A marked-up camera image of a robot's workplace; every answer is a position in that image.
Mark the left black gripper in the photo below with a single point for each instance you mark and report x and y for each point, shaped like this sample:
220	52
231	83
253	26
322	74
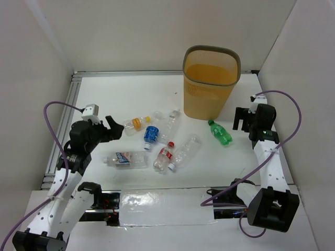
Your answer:
105	129

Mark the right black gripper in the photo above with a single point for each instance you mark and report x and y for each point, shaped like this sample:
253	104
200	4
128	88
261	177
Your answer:
241	113

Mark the blue label plastic bottle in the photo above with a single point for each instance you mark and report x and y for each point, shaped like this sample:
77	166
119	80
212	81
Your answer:
150	137

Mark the clear bottle blue-white cap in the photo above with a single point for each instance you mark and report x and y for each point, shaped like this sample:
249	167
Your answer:
185	153

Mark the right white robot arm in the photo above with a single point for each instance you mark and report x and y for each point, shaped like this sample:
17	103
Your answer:
273	206

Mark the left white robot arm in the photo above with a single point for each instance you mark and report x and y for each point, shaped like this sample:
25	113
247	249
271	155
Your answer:
69	197

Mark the orange mesh waste bin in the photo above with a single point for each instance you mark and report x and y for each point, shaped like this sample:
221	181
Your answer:
210	74

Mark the orange label small bottle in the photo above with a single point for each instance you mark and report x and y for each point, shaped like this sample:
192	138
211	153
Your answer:
136	124

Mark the clear bottle blue-orange label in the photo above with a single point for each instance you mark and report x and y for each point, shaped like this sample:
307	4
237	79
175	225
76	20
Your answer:
126	160

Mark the clear bottle white cap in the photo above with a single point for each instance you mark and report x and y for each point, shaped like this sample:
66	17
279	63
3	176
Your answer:
167	126

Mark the red cap cola bottle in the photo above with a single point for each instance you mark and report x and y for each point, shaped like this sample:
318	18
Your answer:
164	157

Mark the silver tape sheet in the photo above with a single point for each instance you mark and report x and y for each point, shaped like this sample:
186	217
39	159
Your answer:
164	207

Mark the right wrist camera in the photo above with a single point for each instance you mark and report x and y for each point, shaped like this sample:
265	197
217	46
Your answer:
255	101

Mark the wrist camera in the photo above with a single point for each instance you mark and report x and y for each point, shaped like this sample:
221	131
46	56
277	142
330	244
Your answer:
255	101
90	113

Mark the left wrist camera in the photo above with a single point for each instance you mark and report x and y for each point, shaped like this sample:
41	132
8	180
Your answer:
90	113

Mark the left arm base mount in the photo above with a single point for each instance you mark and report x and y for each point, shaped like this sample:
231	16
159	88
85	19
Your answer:
107	210

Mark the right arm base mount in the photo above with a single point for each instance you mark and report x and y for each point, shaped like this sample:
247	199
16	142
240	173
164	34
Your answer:
233	208

